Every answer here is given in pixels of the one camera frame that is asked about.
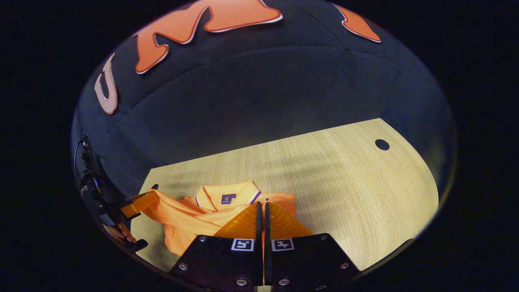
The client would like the black backdrop cloth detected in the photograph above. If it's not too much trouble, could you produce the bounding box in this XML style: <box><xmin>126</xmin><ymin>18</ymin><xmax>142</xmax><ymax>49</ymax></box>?
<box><xmin>71</xmin><ymin>0</ymin><xmax>457</xmax><ymax>203</ymax></box>

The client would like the orange collared T-shirt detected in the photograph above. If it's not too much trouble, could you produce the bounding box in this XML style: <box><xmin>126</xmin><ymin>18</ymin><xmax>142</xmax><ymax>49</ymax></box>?
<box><xmin>140</xmin><ymin>180</ymin><xmax>296</xmax><ymax>257</ymax></box>

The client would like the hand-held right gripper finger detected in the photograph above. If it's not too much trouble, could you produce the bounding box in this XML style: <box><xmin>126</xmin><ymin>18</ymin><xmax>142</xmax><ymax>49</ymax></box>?
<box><xmin>264</xmin><ymin>202</ymin><xmax>361</xmax><ymax>292</ymax></box>
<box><xmin>168</xmin><ymin>202</ymin><xmax>264</xmax><ymax>292</ymax></box>

